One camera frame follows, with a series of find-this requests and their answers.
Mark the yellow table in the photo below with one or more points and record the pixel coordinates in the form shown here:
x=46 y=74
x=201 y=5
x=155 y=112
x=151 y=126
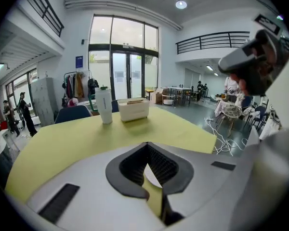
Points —
x=74 y=141

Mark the round white side table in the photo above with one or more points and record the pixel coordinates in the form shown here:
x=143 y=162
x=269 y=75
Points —
x=168 y=100

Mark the glass double door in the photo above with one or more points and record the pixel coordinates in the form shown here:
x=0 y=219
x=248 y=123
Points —
x=127 y=76

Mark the grey metal locker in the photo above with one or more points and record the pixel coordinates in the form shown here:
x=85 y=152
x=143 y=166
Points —
x=42 y=100

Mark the cardboard box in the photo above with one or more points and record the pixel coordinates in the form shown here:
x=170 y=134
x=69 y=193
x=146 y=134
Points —
x=156 y=97

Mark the black balcony railing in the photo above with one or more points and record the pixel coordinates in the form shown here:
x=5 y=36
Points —
x=212 y=42
x=48 y=11

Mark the black hanging bag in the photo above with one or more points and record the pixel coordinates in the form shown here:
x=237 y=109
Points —
x=93 y=85

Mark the person's right hand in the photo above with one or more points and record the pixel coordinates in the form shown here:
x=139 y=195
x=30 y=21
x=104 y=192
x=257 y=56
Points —
x=244 y=88

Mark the blue chair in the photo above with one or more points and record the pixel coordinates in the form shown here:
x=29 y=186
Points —
x=261 y=115
x=115 y=106
x=72 y=114

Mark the person's white clothing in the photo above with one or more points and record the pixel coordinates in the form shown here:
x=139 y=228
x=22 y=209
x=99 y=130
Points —
x=274 y=182

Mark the round ceiling light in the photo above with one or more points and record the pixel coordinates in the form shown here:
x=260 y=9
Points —
x=181 y=4

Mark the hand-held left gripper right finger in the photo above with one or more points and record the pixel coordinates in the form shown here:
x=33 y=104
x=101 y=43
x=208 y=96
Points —
x=207 y=191

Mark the clothes rack with hanging clothes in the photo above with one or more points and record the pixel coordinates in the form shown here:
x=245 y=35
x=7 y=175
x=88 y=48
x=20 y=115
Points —
x=74 y=85

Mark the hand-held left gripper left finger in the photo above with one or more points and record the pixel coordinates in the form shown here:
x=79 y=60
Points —
x=94 y=201

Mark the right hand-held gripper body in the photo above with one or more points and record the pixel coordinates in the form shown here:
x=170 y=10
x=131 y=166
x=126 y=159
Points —
x=253 y=61

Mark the blue wall poster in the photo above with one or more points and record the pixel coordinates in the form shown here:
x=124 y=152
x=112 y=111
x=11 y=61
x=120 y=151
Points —
x=79 y=61

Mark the white tumbler with green lid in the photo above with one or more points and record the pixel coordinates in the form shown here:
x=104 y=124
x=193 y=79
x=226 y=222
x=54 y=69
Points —
x=104 y=107

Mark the white plastic storage box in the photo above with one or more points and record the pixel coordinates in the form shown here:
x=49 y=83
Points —
x=134 y=109

